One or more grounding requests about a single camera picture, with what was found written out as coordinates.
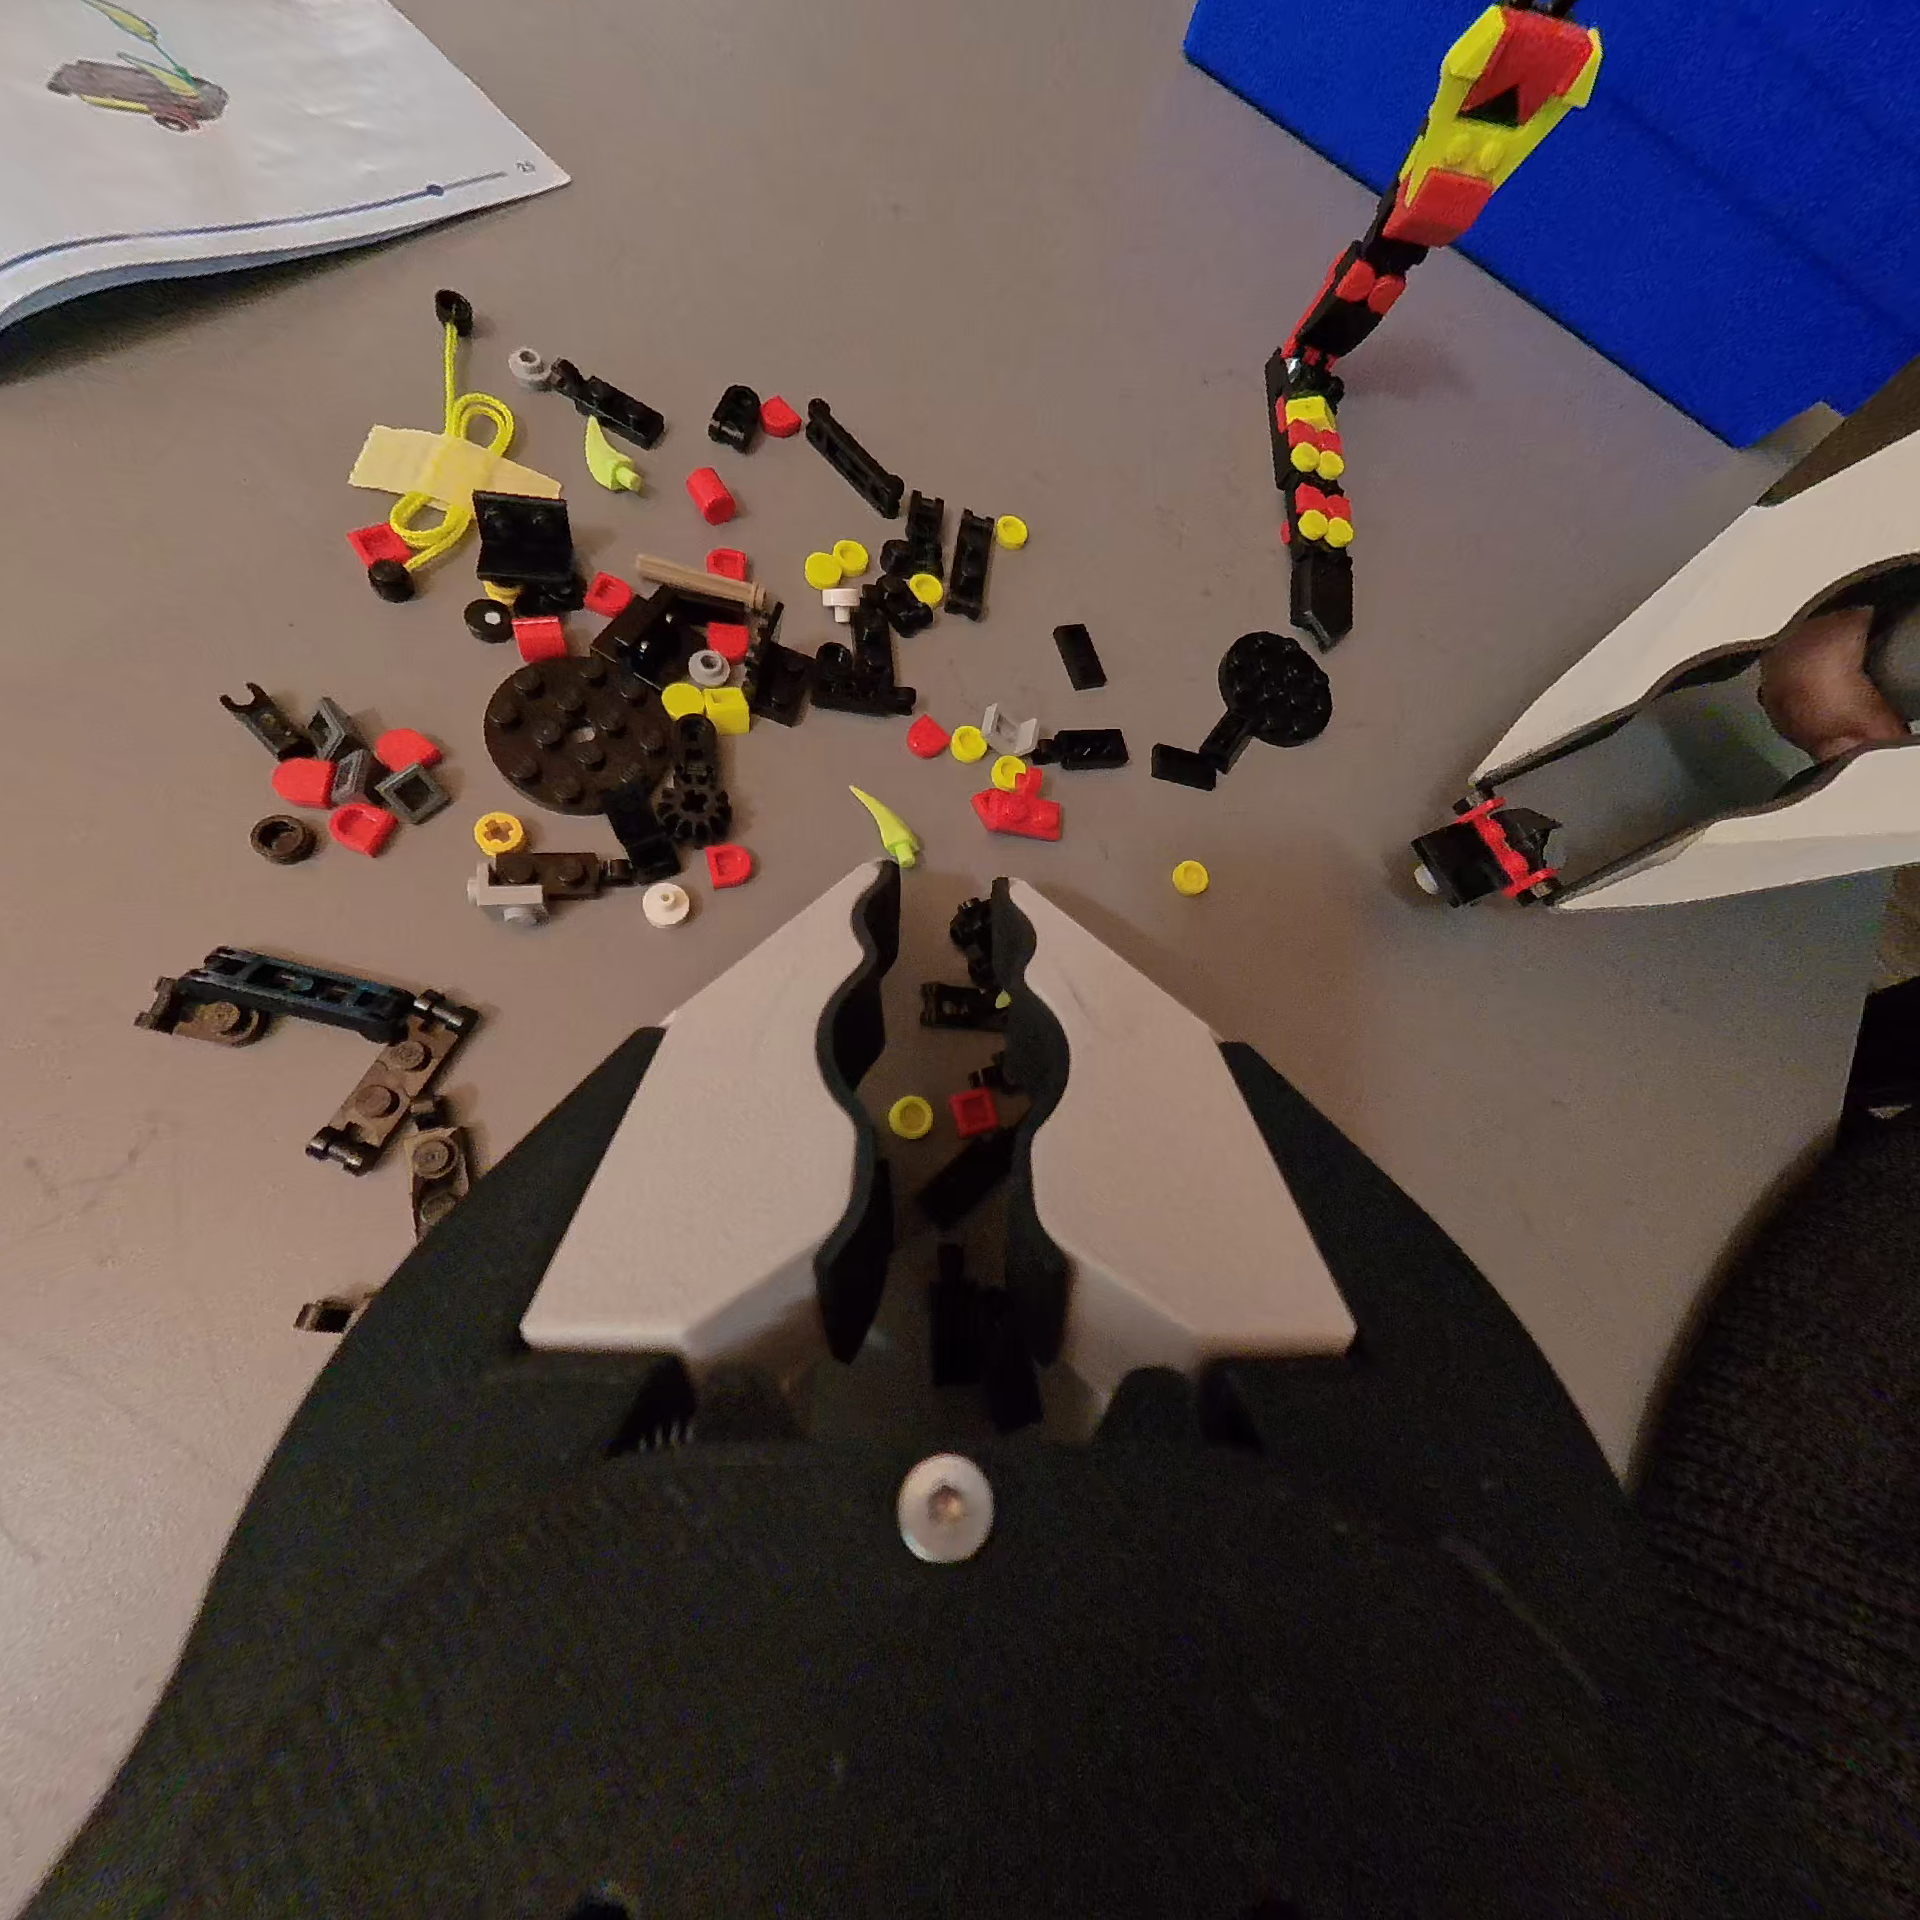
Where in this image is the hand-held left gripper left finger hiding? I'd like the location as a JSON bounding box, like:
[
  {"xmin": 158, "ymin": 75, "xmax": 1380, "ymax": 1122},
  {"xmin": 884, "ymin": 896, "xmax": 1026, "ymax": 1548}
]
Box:
[{"xmin": 516, "ymin": 857, "xmax": 905, "ymax": 1409}]

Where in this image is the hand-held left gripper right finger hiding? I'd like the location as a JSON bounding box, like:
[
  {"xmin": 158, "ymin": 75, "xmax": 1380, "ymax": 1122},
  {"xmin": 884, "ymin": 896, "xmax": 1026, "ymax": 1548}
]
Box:
[{"xmin": 987, "ymin": 873, "xmax": 1360, "ymax": 1431}]

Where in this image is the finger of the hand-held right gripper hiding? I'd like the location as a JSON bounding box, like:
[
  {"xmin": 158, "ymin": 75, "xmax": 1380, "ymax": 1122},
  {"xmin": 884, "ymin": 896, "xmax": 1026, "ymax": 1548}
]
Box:
[
  {"xmin": 1465, "ymin": 434, "xmax": 1920, "ymax": 801},
  {"xmin": 1544, "ymin": 743, "xmax": 1920, "ymax": 914}
]

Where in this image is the black red lego car assembly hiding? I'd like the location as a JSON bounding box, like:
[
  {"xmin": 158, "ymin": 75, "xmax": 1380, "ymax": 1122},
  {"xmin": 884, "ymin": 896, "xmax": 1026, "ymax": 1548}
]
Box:
[{"xmin": 1411, "ymin": 795, "xmax": 1568, "ymax": 911}]

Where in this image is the pile of lego pieces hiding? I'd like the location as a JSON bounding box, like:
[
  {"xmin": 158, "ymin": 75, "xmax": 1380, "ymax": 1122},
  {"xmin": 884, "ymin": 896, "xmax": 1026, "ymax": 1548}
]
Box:
[{"xmin": 132, "ymin": 287, "xmax": 1217, "ymax": 1338}]

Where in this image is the large black round lego plate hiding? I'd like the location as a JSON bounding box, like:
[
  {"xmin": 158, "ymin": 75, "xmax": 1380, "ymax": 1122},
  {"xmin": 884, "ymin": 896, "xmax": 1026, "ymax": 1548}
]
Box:
[{"xmin": 482, "ymin": 652, "xmax": 706, "ymax": 819}]

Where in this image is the red yellow black lego snake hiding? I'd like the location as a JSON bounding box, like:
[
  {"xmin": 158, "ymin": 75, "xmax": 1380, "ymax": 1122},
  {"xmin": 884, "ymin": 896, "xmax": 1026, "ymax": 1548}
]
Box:
[{"xmin": 1266, "ymin": 0, "xmax": 1606, "ymax": 655}]

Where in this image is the lego instruction booklet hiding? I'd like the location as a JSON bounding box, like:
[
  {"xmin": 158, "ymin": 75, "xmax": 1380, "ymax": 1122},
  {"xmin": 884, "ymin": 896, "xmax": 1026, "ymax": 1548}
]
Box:
[{"xmin": 0, "ymin": 0, "xmax": 571, "ymax": 336}]

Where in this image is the person's right hand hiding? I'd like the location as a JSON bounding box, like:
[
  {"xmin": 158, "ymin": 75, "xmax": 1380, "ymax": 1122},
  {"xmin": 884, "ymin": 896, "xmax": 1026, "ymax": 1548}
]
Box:
[{"xmin": 1755, "ymin": 609, "xmax": 1883, "ymax": 768}]

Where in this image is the blue plastic storage bin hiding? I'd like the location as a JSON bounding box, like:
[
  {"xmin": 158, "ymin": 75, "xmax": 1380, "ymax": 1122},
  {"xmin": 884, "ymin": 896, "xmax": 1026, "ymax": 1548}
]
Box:
[{"xmin": 1181, "ymin": 0, "xmax": 1920, "ymax": 453}]

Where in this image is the lime cord with tape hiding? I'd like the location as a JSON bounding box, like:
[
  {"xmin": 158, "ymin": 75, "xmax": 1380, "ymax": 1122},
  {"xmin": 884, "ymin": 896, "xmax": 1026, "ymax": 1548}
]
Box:
[{"xmin": 348, "ymin": 289, "xmax": 569, "ymax": 607}]

